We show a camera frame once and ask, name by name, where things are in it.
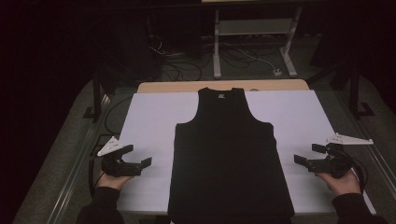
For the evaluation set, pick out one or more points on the grey metal desk frame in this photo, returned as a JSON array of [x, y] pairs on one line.
[[255, 26]]

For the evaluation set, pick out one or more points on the white table cover sheet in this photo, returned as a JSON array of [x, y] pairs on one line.
[[155, 124]]

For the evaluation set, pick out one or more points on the metal floor rail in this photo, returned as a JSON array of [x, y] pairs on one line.
[[376, 155], [74, 177]]

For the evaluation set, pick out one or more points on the person's right hand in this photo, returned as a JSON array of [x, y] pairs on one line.
[[344, 186]]

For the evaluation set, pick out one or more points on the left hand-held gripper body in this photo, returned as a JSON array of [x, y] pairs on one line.
[[116, 169]]

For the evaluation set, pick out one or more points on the black tank top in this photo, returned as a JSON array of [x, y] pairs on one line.
[[227, 155]]

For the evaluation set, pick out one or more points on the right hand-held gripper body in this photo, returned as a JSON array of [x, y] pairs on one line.
[[337, 165]]

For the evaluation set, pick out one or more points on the white plug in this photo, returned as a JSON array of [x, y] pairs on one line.
[[277, 72]]

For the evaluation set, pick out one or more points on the person's left hand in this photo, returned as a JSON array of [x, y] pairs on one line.
[[112, 182]]

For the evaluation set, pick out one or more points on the black metal stand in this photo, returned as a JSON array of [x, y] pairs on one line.
[[97, 99], [354, 93]]

